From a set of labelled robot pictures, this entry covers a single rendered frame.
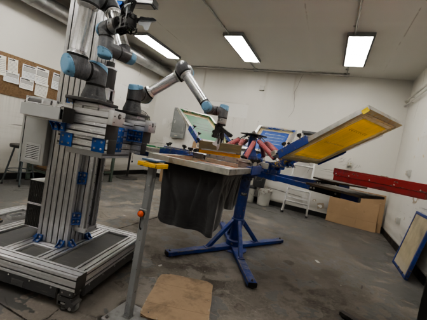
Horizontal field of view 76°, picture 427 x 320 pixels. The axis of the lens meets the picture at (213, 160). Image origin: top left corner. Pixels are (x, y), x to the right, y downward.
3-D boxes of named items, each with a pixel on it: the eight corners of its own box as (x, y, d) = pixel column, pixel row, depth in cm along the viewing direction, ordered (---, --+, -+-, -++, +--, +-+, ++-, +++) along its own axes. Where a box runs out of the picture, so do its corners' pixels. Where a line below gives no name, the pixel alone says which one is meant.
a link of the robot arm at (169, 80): (129, 91, 226) (185, 58, 215) (138, 94, 241) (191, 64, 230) (135, 103, 225) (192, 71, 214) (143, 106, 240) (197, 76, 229)
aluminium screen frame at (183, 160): (228, 175, 159) (229, 169, 159) (147, 157, 182) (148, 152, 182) (259, 172, 232) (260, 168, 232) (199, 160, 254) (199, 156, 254)
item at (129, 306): (129, 334, 150) (158, 164, 145) (100, 319, 159) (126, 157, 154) (153, 315, 170) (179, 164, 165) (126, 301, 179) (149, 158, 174)
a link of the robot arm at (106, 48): (121, 61, 147) (122, 41, 147) (101, 53, 138) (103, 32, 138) (112, 63, 152) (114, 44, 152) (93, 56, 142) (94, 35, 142)
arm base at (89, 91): (74, 96, 165) (77, 79, 164) (90, 101, 180) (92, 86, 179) (96, 100, 162) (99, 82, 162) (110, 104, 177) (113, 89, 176)
